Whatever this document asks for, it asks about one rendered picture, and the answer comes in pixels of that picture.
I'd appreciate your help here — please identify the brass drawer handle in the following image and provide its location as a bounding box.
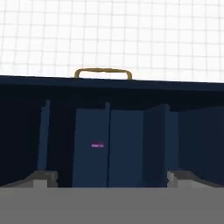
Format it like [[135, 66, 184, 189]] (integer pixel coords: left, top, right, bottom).
[[73, 66, 133, 81]]

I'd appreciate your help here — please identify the navy drawer front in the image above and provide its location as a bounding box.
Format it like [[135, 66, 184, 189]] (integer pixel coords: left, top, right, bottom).
[[0, 74, 224, 102]]

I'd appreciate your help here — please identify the blue cereal box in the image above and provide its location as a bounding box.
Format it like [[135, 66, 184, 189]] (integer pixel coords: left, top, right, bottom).
[[71, 101, 144, 188]]

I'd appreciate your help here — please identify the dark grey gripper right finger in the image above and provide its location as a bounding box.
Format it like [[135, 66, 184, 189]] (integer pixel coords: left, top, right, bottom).
[[166, 170, 224, 189]]

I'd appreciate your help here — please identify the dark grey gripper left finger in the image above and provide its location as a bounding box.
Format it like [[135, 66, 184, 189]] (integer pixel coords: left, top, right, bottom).
[[0, 170, 59, 189]]

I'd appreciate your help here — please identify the navy base cabinet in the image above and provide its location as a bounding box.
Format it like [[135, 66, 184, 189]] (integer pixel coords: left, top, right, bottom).
[[0, 93, 224, 188]]

